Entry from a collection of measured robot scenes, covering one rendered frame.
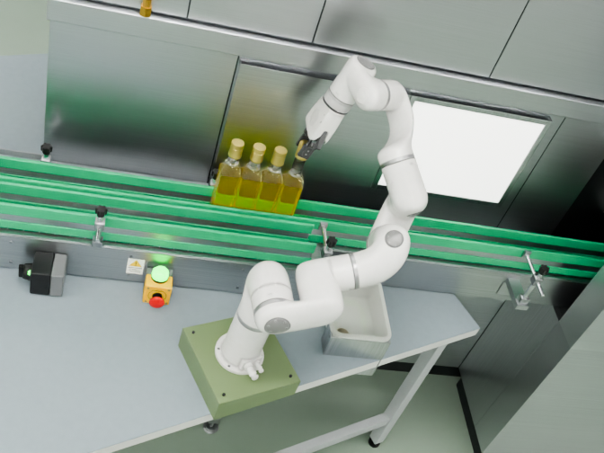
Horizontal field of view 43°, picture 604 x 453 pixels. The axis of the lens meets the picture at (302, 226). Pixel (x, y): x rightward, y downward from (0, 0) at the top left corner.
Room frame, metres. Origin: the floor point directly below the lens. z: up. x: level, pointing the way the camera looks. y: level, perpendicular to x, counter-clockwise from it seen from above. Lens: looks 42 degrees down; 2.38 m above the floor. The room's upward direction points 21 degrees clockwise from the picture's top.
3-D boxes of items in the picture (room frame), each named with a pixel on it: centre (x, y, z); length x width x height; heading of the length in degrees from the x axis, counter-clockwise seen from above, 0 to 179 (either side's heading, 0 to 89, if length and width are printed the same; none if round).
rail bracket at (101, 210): (1.30, 0.47, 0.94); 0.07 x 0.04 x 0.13; 19
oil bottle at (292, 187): (1.62, 0.07, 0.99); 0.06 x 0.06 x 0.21; 20
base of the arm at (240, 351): (1.19, 0.02, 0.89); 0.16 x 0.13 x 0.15; 47
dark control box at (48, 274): (1.24, 0.57, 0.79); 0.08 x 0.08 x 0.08; 19
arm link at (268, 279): (1.20, 0.02, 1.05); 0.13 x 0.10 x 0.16; 25
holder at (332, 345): (1.51, -0.21, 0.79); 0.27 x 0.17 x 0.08; 19
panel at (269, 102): (1.83, -0.13, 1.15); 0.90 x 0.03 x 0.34; 109
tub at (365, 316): (1.49, -0.22, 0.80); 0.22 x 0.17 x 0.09; 19
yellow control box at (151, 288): (1.34, 0.30, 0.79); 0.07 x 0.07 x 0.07; 19
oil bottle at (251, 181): (1.59, 0.18, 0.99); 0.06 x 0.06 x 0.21; 19
